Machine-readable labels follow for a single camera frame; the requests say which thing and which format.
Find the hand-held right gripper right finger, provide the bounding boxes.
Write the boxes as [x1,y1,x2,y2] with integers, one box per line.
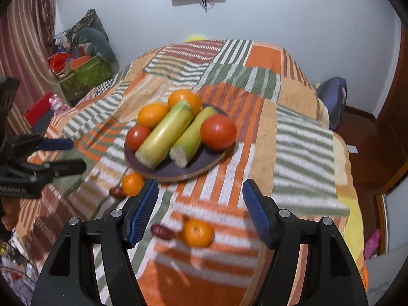
[242,178,370,306]

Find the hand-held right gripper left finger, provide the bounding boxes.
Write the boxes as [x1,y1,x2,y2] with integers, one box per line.
[30,178,159,306]

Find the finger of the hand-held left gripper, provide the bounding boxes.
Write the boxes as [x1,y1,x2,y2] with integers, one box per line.
[27,159,87,181]
[8,134,74,154]

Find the small mandarin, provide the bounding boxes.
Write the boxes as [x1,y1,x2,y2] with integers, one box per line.
[122,173,145,197]
[183,219,214,248]

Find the purple round plate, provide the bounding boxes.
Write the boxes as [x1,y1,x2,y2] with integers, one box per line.
[124,104,237,184]

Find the small red tomato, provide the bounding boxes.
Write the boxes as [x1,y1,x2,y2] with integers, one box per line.
[125,125,151,152]

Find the corn cob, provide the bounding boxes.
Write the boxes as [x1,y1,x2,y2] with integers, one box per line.
[169,106,217,168]
[135,100,194,170]

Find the large red tomato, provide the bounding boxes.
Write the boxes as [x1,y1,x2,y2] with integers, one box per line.
[200,114,237,150]

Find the large orange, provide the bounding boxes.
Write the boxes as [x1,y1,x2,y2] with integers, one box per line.
[167,90,203,115]
[137,103,169,129]

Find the red flat box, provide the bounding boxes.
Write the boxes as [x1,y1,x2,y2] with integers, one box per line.
[24,92,55,127]

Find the pink toy figure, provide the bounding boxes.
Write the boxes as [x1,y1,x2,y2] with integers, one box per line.
[48,94,69,116]

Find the green patterned storage box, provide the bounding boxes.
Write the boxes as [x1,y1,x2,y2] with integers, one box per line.
[59,56,113,101]

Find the checkered cloth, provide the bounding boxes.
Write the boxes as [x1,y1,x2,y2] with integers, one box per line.
[92,76,119,95]

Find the red plastic bag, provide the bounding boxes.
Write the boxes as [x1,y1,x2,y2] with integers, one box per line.
[48,53,72,74]

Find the orange box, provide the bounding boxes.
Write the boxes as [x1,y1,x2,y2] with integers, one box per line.
[65,56,92,71]

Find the striped patchwork blanket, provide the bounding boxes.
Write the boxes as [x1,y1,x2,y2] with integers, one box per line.
[14,38,365,306]

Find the striped red curtain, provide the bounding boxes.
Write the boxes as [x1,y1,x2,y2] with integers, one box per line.
[0,0,69,128]

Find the pink slipper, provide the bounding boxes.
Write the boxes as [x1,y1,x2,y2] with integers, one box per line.
[363,229,381,260]

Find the dark patterned cushion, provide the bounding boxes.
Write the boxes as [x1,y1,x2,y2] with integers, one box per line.
[65,9,110,43]

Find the purple backpack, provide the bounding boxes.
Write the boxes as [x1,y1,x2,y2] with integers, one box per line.
[315,76,347,130]

